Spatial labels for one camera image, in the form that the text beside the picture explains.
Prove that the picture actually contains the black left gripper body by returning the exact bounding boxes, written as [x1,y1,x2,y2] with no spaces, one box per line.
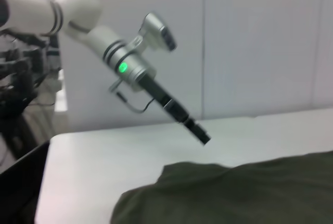
[137,73,195,129]

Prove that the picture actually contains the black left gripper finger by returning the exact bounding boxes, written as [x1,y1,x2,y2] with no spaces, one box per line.
[183,119,212,147]

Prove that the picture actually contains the dark green printed t-shirt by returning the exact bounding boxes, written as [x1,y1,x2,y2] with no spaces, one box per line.
[113,151,333,224]

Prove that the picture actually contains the black equipment rack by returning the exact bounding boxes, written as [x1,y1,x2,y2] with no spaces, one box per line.
[0,30,62,141]

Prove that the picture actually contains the black flat panel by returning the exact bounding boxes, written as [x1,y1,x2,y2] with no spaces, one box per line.
[0,140,50,224]

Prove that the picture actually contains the dark left arm cable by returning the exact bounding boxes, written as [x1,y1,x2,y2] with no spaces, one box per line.
[116,92,157,114]

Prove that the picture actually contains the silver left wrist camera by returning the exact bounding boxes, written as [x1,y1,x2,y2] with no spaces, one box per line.
[135,13,178,52]

